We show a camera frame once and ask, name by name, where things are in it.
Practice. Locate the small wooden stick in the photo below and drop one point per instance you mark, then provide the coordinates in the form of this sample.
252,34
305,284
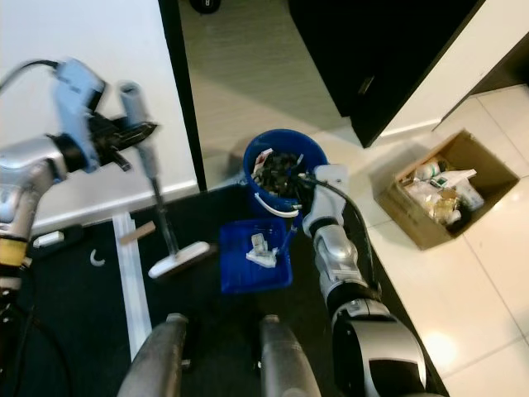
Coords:
137,232

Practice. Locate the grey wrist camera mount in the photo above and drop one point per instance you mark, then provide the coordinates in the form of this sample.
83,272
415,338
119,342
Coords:
78,95
331,186

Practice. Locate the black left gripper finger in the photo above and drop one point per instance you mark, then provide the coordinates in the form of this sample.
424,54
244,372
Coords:
116,160
140,131

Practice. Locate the dark rubbish heap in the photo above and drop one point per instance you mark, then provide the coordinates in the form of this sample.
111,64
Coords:
281,172

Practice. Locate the grey right robot leg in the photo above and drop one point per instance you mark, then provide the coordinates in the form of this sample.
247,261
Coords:
289,364

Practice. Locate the black floor mat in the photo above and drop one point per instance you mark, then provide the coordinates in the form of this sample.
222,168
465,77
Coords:
215,331

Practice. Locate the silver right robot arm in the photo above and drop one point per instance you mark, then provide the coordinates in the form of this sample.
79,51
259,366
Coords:
376,347

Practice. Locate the brown cardboard box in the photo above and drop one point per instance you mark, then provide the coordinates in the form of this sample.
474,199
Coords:
421,227

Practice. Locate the grey robot leg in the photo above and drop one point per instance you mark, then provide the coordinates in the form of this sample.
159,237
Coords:
289,364
155,364

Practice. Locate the black wheeled cart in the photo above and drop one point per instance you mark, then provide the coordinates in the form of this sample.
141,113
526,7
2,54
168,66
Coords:
204,5

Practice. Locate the dark wooden door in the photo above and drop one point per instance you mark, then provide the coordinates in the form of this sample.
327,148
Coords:
504,74
380,58

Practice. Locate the grey left robot leg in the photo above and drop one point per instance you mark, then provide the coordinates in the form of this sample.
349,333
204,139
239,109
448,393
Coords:
155,364

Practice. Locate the white green printed packet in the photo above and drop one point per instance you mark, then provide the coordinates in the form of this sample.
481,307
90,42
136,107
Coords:
459,180

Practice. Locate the blue plastic bucket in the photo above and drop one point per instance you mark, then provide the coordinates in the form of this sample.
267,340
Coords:
269,203

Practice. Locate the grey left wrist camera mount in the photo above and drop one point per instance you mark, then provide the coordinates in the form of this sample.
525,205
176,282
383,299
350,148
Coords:
78,95

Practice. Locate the small white hook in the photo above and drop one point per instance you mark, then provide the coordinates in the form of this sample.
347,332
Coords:
95,260

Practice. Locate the white bottle green cap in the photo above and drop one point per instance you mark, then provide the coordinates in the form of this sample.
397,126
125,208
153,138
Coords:
428,171

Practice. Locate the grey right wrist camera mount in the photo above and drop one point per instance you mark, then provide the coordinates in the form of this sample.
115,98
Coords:
331,186

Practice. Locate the crumpled white paper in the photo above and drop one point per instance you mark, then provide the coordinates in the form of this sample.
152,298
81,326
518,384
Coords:
260,252

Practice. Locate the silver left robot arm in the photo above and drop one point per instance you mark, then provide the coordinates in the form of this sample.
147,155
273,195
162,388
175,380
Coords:
21,182

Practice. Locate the white power adapter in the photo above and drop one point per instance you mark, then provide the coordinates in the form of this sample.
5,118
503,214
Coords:
48,240

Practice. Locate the crumpled clear plastic bags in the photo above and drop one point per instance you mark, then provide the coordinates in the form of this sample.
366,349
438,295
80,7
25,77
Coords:
438,205

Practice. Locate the white flat strip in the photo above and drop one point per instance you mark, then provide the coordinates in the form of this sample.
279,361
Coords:
132,298

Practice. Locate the dark door frame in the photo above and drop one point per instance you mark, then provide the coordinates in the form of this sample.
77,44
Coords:
182,91

